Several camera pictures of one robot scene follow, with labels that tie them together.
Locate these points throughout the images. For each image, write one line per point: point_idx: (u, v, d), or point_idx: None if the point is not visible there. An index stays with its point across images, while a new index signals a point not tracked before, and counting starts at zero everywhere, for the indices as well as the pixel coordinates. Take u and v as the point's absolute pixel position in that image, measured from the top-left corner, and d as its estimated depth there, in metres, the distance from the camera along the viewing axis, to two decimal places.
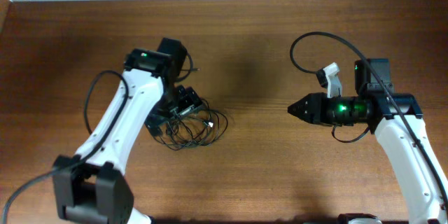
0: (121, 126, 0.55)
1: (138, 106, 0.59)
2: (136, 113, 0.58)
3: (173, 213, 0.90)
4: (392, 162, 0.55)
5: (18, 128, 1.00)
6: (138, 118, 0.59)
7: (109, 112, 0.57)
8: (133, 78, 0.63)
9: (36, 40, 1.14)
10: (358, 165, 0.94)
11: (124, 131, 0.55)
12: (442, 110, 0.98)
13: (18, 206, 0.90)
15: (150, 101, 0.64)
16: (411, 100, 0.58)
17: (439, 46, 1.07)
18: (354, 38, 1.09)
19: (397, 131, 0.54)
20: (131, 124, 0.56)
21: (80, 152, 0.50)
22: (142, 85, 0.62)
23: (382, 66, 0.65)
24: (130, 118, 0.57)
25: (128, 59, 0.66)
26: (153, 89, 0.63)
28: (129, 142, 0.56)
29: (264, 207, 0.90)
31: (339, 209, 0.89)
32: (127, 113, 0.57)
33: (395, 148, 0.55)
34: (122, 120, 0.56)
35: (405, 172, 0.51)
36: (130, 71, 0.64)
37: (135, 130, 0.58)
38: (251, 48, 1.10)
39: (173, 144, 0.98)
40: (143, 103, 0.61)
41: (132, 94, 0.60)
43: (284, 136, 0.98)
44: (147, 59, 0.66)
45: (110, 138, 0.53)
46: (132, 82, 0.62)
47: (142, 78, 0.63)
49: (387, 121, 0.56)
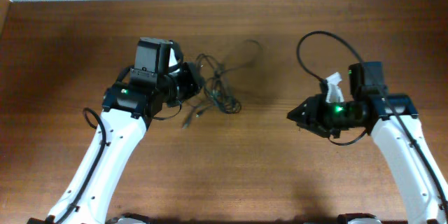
0: (97, 176, 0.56)
1: (115, 148, 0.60)
2: (114, 162, 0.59)
3: (173, 213, 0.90)
4: (389, 164, 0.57)
5: (19, 128, 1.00)
6: (117, 162, 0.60)
7: (87, 157, 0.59)
8: (111, 120, 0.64)
9: (37, 40, 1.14)
10: (358, 166, 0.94)
11: (100, 186, 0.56)
12: (441, 110, 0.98)
13: (19, 207, 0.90)
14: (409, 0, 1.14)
15: (131, 143, 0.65)
16: (407, 100, 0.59)
17: (439, 46, 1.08)
18: (354, 39, 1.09)
19: (393, 131, 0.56)
20: (108, 171, 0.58)
21: (54, 213, 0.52)
22: (120, 130, 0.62)
23: (377, 69, 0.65)
24: (108, 163, 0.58)
25: (106, 99, 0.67)
26: (134, 131, 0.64)
28: (108, 192, 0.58)
29: (265, 207, 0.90)
31: (339, 208, 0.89)
32: (105, 159, 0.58)
33: (391, 148, 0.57)
34: (99, 169, 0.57)
35: (403, 173, 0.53)
36: (109, 110, 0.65)
37: (113, 176, 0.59)
38: (251, 50, 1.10)
39: (173, 144, 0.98)
40: (124, 146, 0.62)
41: (110, 141, 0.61)
43: (284, 136, 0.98)
44: (127, 96, 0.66)
45: (86, 194, 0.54)
46: (110, 126, 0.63)
47: (120, 120, 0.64)
49: (382, 122, 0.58)
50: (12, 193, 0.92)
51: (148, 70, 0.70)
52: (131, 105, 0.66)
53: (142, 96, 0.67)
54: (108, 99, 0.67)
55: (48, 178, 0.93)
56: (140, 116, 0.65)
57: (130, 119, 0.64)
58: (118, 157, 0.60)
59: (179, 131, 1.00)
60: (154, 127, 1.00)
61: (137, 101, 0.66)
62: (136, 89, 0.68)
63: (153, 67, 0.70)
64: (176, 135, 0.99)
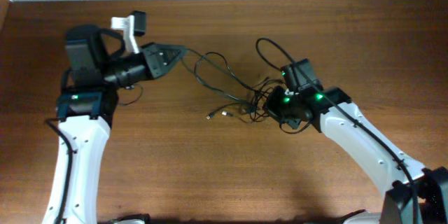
0: (74, 186, 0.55)
1: (84, 153, 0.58)
2: (87, 166, 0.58)
3: (173, 213, 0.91)
4: (346, 150, 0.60)
5: (18, 128, 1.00)
6: (90, 167, 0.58)
7: (59, 171, 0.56)
8: (72, 128, 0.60)
9: (36, 40, 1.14)
10: (357, 166, 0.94)
11: (81, 194, 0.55)
12: (442, 110, 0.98)
13: (18, 206, 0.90)
14: (409, 0, 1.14)
15: (99, 143, 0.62)
16: (337, 92, 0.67)
17: (439, 46, 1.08)
18: (354, 39, 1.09)
19: (338, 120, 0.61)
20: (85, 176, 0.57)
21: None
22: (83, 135, 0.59)
23: (306, 67, 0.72)
24: (80, 171, 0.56)
25: (58, 109, 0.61)
26: (97, 131, 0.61)
28: (90, 197, 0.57)
29: (264, 207, 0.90)
31: (339, 208, 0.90)
32: (78, 167, 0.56)
33: (341, 136, 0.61)
34: (75, 177, 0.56)
35: (360, 152, 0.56)
36: (65, 121, 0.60)
37: (90, 180, 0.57)
38: (251, 49, 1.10)
39: (173, 143, 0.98)
40: (92, 149, 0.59)
41: (76, 148, 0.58)
43: (284, 136, 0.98)
44: (80, 101, 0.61)
45: (69, 206, 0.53)
46: (73, 133, 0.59)
47: (80, 124, 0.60)
49: (325, 115, 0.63)
50: (12, 192, 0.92)
51: (89, 69, 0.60)
52: (85, 108, 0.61)
53: (96, 95, 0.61)
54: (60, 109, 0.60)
55: (48, 177, 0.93)
56: (99, 116, 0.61)
57: (89, 122, 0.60)
58: (90, 162, 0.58)
59: (179, 131, 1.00)
60: (154, 127, 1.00)
61: (92, 103, 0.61)
62: (85, 91, 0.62)
63: (90, 65, 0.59)
64: (176, 135, 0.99)
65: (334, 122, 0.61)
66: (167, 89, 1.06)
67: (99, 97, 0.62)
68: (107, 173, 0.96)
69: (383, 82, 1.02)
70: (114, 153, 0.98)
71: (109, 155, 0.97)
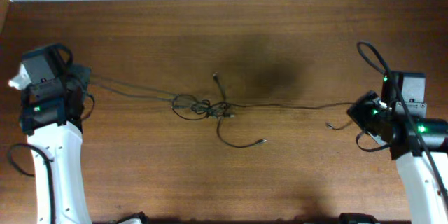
0: (60, 192, 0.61)
1: (60, 162, 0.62)
2: (69, 169, 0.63)
3: (173, 213, 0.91)
4: (409, 194, 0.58)
5: (19, 129, 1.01)
6: (70, 175, 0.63)
7: (40, 180, 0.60)
8: (42, 138, 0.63)
9: (36, 40, 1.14)
10: (358, 165, 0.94)
11: (68, 199, 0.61)
12: (440, 110, 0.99)
13: (22, 207, 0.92)
14: (410, 0, 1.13)
15: (73, 147, 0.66)
16: (438, 125, 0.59)
17: (440, 47, 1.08)
18: (354, 39, 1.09)
19: (421, 174, 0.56)
20: (67, 185, 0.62)
21: None
22: (56, 143, 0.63)
23: (414, 86, 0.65)
24: (62, 177, 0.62)
25: (23, 124, 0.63)
26: (67, 136, 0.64)
28: (79, 199, 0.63)
29: (264, 207, 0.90)
31: (339, 208, 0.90)
32: (60, 173, 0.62)
33: (414, 186, 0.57)
34: (59, 184, 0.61)
35: (421, 211, 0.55)
36: (33, 134, 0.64)
37: (75, 185, 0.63)
38: (251, 49, 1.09)
39: (173, 143, 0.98)
40: (68, 156, 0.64)
41: (52, 156, 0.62)
43: (284, 136, 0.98)
44: (43, 112, 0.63)
45: (62, 211, 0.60)
46: (45, 143, 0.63)
47: (46, 134, 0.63)
49: (413, 157, 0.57)
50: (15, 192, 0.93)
51: (47, 79, 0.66)
52: (50, 116, 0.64)
53: (59, 101, 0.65)
54: (26, 125, 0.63)
55: None
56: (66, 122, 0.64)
57: (57, 129, 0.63)
58: (68, 169, 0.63)
59: (179, 131, 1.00)
60: (154, 127, 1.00)
61: (57, 110, 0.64)
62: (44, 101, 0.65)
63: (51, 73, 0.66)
64: (176, 135, 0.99)
65: (419, 174, 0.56)
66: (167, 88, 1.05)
67: (61, 103, 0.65)
68: (107, 172, 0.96)
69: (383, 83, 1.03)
70: (114, 153, 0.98)
71: (109, 155, 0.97)
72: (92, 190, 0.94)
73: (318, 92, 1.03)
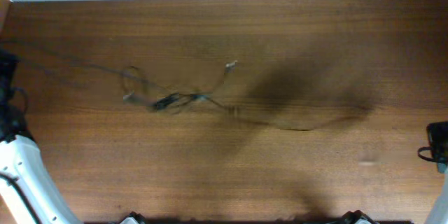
0: (37, 203, 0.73)
1: (25, 176, 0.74)
2: (36, 180, 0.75)
3: (173, 213, 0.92)
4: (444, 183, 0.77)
5: None
6: (40, 184, 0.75)
7: (13, 203, 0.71)
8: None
9: (36, 41, 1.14)
10: (357, 166, 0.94)
11: (48, 208, 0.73)
12: (439, 110, 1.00)
13: None
14: None
15: (31, 155, 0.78)
16: None
17: (439, 47, 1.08)
18: (354, 39, 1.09)
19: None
20: (42, 197, 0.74)
21: None
22: (8, 162, 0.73)
23: None
24: (32, 188, 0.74)
25: None
26: (17, 148, 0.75)
28: (59, 203, 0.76)
29: (264, 207, 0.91)
31: (338, 208, 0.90)
32: (30, 187, 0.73)
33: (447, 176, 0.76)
34: (31, 197, 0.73)
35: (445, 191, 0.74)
36: None
37: (50, 194, 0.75)
38: (251, 49, 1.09)
39: (173, 143, 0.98)
40: (29, 169, 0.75)
41: (16, 176, 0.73)
43: (284, 136, 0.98)
44: None
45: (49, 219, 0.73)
46: (1, 166, 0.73)
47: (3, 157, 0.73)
49: None
50: None
51: None
52: None
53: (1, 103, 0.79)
54: None
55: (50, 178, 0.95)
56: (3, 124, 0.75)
57: (9, 144, 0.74)
58: (36, 180, 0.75)
59: (179, 131, 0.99)
60: (155, 127, 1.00)
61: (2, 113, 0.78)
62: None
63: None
64: (176, 135, 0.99)
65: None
66: (168, 88, 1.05)
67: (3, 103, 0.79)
68: (107, 172, 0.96)
69: (382, 82, 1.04)
70: (114, 153, 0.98)
71: (109, 155, 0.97)
72: (92, 190, 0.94)
73: (318, 92, 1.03)
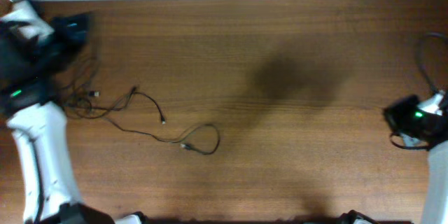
0: (46, 165, 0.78)
1: (43, 137, 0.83)
2: (50, 143, 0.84)
3: (173, 213, 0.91)
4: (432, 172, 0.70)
5: None
6: (53, 146, 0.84)
7: (26, 163, 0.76)
8: (23, 120, 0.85)
9: None
10: (357, 166, 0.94)
11: (55, 174, 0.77)
12: None
13: None
14: None
15: (57, 125, 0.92)
16: None
17: (439, 47, 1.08)
18: (354, 39, 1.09)
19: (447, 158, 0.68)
20: (52, 158, 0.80)
21: (31, 216, 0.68)
22: (33, 122, 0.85)
23: None
24: (46, 150, 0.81)
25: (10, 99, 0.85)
26: (45, 114, 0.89)
28: (63, 176, 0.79)
29: (265, 207, 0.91)
31: (338, 208, 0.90)
32: (43, 149, 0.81)
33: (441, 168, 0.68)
34: (45, 159, 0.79)
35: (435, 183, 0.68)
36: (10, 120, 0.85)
37: (60, 164, 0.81)
38: (251, 49, 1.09)
39: (173, 143, 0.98)
40: (48, 132, 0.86)
41: (36, 136, 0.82)
43: (285, 136, 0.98)
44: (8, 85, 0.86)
45: (50, 183, 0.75)
46: (27, 124, 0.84)
47: (31, 120, 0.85)
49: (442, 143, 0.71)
50: None
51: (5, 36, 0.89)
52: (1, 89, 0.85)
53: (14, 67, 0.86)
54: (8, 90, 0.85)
55: None
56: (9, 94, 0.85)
57: (40, 108, 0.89)
58: (50, 143, 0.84)
59: (179, 131, 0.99)
60: (155, 127, 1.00)
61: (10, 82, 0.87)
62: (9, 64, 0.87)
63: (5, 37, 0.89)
64: (176, 135, 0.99)
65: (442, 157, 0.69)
66: (167, 88, 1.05)
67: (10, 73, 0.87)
68: (107, 172, 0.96)
69: (382, 82, 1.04)
70: (114, 153, 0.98)
71: (109, 155, 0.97)
72: (92, 190, 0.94)
73: (318, 92, 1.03)
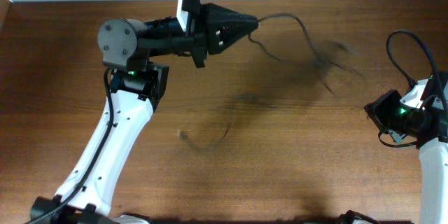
0: (105, 157, 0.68)
1: (120, 130, 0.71)
2: (121, 138, 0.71)
3: (173, 213, 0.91)
4: (425, 170, 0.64)
5: (19, 129, 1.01)
6: (123, 146, 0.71)
7: (95, 139, 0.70)
8: (122, 101, 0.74)
9: (34, 40, 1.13)
10: (357, 166, 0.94)
11: (106, 169, 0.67)
12: None
13: (21, 207, 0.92)
14: None
15: (138, 124, 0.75)
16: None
17: (439, 47, 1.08)
18: (353, 40, 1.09)
19: (443, 157, 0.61)
20: (113, 158, 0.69)
21: (61, 192, 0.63)
22: (127, 113, 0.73)
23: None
24: (114, 143, 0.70)
25: (113, 81, 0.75)
26: (141, 112, 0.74)
28: (113, 175, 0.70)
29: (265, 208, 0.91)
31: (338, 208, 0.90)
32: (111, 140, 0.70)
33: (432, 166, 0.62)
34: (108, 144, 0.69)
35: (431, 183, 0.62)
36: (115, 92, 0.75)
37: (117, 163, 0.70)
38: (252, 50, 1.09)
39: (173, 143, 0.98)
40: (127, 129, 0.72)
41: (117, 122, 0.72)
43: (285, 137, 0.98)
44: (133, 79, 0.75)
45: (94, 176, 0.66)
46: (117, 108, 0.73)
47: (129, 102, 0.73)
49: (439, 142, 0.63)
50: (14, 193, 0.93)
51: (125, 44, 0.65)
52: (136, 87, 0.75)
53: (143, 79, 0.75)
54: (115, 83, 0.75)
55: (50, 178, 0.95)
56: (146, 99, 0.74)
57: (136, 101, 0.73)
58: (123, 141, 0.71)
59: (179, 131, 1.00)
60: (155, 127, 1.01)
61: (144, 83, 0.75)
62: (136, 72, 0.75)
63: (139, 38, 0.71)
64: (176, 136, 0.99)
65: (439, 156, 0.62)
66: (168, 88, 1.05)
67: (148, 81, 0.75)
68: None
69: (382, 83, 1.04)
70: None
71: None
72: None
73: (318, 93, 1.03)
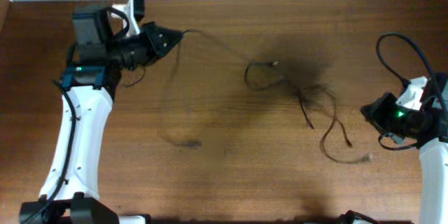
0: (78, 147, 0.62)
1: (86, 120, 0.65)
2: (89, 127, 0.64)
3: (173, 213, 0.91)
4: (425, 171, 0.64)
5: (19, 129, 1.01)
6: (92, 131, 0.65)
7: (63, 136, 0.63)
8: (79, 95, 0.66)
9: (34, 40, 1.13)
10: (357, 166, 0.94)
11: (82, 157, 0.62)
12: None
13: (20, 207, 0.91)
14: None
15: (103, 112, 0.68)
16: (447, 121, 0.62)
17: (439, 47, 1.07)
18: (353, 39, 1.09)
19: (444, 158, 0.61)
20: (85, 148, 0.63)
21: (46, 192, 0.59)
22: (87, 103, 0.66)
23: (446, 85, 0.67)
24: (82, 134, 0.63)
25: (64, 78, 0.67)
26: (100, 101, 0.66)
28: (92, 164, 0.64)
29: (265, 208, 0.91)
31: (338, 208, 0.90)
32: (80, 132, 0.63)
33: (433, 167, 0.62)
34: (78, 137, 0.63)
35: (431, 184, 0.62)
36: (70, 90, 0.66)
37: (93, 148, 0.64)
38: (251, 49, 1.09)
39: (173, 143, 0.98)
40: (94, 116, 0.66)
41: (79, 115, 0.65)
43: (284, 136, 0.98)
44: (83, 73, 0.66)
45: (73, 167, 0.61)
46: (75, 101, 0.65)
47: (85, 93, 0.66)
49: (439, 142, 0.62)
50: (13, 193, 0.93)
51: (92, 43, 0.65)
52: (89, 80, 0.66)
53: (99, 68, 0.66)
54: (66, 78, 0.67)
55: None
56: (102, 87, 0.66)
57: (93, 92, 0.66)
58: (91, 128, 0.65)
59: (179, 131, 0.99)
60: (155, 127, 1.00)
61: (94, 75, 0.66)
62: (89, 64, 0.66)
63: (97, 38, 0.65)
64: (176, 136, 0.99)
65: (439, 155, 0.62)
66: (167, 88, 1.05)
67: (102, 69, 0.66)
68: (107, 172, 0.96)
69: (382, 82, 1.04)
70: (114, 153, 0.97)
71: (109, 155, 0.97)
72: None
73: (318, 92, 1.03)
